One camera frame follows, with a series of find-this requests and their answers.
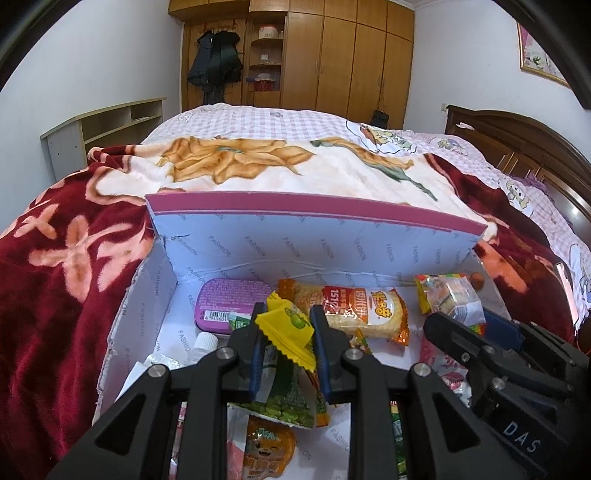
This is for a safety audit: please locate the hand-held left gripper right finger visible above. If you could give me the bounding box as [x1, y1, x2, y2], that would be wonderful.
[310, 305, 532, 480]

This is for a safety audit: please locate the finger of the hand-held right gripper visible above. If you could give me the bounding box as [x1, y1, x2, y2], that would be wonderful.
[424, 313, 568, 407]
[482, 308, 591, 370]

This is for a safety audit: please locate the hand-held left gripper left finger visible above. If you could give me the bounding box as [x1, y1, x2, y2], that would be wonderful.
[46, 302, 269, 480]

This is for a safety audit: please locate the green pea packet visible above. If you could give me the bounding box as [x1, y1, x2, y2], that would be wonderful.
[228, 357, 329, 430]

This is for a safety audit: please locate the red pink spout pouch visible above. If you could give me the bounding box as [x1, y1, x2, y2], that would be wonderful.
[115, 333, 218, 402]

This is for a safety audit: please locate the purple tin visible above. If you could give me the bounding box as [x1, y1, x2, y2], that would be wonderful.
[194, 278, 274, 334]

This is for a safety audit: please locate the orange cracker packet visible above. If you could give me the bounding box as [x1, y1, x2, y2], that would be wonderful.
[277, 278, 411, 347]

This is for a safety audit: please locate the yellow green snack packet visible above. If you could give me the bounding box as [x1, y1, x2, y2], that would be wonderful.
[389, 401, 408, 480]

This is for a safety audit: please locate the pink cardboard box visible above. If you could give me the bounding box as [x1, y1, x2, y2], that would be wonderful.
[95, 191, 513, 480]

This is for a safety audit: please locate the smartphone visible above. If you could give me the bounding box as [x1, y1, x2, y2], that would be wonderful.
[553, 262, 579, 326]

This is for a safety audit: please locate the wooden headboard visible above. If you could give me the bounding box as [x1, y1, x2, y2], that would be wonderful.
[445, 104, 591, 241]

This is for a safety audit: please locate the red floral blanket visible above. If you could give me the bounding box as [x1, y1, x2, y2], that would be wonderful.
[0, 136, 575, 480]

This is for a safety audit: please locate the pink checked bed sheet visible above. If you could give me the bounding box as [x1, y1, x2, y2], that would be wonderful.
[139, 102, 591, 324]

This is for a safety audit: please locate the grey shelf unit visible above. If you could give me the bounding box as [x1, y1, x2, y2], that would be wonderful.
[41, 97, 168, 183]

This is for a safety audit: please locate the black hanging coat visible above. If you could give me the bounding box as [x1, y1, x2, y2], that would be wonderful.
[187, 30, 244, 104]

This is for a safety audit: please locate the wooden wardrobe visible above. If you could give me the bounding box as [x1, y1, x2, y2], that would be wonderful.
[168, 0, 415, 130]

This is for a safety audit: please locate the framed wall picture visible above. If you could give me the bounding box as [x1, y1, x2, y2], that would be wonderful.
[516, 21, 575, 89]

